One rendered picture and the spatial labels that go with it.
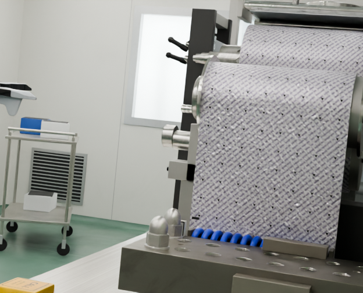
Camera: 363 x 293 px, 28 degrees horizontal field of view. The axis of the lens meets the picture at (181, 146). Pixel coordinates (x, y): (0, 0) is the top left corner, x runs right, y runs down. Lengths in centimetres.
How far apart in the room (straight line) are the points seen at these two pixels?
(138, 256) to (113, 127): 625
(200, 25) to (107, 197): 583
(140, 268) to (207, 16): 68
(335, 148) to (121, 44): 619
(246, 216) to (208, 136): 14
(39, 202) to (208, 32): 475
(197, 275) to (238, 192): 22
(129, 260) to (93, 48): 640
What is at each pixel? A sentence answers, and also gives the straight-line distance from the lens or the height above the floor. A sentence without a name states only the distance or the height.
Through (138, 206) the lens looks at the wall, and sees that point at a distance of 719.
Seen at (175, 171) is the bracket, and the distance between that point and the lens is 127.
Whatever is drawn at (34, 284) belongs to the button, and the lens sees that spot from 122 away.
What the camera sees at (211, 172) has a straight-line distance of 118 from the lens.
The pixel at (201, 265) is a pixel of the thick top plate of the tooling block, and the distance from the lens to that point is 99.
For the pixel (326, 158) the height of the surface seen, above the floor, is 117.
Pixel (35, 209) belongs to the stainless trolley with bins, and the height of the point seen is 27.
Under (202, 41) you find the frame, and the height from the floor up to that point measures 137.
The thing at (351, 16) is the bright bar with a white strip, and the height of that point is 144.
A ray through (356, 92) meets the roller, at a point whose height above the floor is 128.
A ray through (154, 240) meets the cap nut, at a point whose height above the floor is 104.
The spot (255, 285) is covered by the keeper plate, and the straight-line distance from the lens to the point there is 96.
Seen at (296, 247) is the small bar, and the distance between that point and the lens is 110.
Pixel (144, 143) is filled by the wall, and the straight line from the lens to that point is 713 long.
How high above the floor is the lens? 123
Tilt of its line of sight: 3 degrees down
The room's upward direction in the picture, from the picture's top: 6 degrees clockwise
